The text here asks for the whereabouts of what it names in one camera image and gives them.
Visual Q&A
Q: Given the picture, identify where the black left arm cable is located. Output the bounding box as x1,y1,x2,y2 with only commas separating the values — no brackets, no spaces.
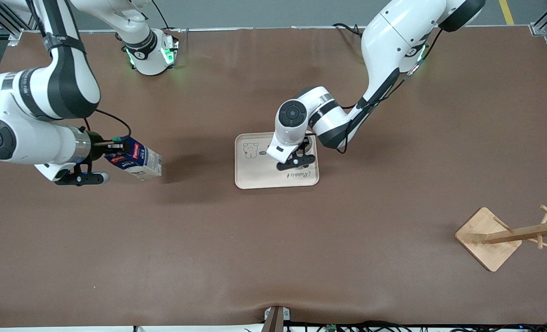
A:
336,28,442,155

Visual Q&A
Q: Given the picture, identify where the metal camera stand bracket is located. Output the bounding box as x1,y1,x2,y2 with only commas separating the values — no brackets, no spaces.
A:
263,306,291,332

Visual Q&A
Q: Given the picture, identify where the black base cable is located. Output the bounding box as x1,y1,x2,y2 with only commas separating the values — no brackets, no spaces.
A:
333,23,364,38
151,0,170,30

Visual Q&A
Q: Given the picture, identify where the blue milk carton green cap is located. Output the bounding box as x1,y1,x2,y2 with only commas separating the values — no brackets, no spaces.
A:
104,136,163,181

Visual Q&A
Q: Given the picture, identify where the white rabbit print tray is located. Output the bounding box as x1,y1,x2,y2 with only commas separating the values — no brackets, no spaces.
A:
235,132,320,190

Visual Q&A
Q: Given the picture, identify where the wooden mug rack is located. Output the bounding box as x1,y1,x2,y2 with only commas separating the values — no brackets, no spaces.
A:
455,205,547,273

